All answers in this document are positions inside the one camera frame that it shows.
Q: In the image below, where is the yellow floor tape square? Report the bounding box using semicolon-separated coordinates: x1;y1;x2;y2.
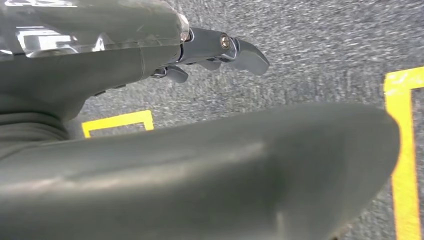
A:
81;109;155;139

